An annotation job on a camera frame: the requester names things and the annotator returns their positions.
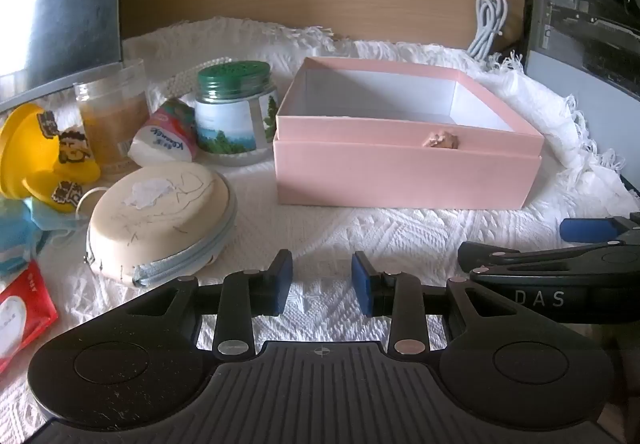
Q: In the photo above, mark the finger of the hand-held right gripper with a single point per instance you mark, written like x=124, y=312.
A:
x=487, y=256
x=585, y=229

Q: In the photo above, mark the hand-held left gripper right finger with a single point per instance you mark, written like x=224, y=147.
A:
x=361, y=281

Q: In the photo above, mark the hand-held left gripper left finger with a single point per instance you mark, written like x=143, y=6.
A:
x=282, y=281

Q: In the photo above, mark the pink cardboard box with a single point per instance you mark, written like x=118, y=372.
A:
x=400, y=174

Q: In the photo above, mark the red packet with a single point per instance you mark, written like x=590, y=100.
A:
x=25, y=309

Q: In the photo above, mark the yellow plastic toy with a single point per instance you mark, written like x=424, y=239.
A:
x=30, y=144

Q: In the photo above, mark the white knitted blanket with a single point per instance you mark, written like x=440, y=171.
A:
x=400, y=234

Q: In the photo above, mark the beige zip case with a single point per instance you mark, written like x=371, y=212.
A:
x=165, y=219

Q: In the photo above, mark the green-lid printed jar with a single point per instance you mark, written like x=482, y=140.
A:
x=225, y=124

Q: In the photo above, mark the white tissue packet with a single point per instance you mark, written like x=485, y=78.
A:
x=160, y=139

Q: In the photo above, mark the clear plastic cup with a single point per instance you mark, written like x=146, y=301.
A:
x=112, y=119

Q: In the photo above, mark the blue face mask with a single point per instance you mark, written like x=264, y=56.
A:
x=15, y=229

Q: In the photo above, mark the dark monitor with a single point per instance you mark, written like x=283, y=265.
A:
x=60, y=24

